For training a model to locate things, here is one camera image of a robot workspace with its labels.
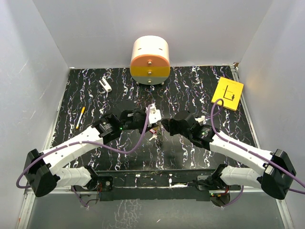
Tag large key organizer ring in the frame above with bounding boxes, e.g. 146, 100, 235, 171
150, 126, 165, 146

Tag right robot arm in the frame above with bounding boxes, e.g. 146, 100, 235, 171
161, 111, 296, 200

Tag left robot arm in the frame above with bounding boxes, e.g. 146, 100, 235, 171
23, 105, 161, 197

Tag white plastic clip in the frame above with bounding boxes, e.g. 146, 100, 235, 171
99, 77, 112, 92

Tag yellow marker pen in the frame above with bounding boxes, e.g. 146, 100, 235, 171
76, 107, 85, 129

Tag round three-drawer mini cabinet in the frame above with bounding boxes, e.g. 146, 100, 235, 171
130, 35, 170, 85

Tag yellow book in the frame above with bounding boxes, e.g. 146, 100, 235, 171
211, 77, 244, 111

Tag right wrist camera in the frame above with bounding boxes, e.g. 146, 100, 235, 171
195, 115, 205, 125

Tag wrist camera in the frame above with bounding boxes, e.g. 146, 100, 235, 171
146, 104, 162, 126
195, 115, 205, 125

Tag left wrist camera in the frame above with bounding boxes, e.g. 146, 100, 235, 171
146, 104, 162, 126

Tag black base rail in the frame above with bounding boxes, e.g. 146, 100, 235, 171
68, 168, 241, 202

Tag aluminium frame rail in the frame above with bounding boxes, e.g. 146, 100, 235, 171
25, 173, 283, 194

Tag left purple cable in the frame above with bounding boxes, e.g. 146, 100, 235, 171
16, 104, 155, 208

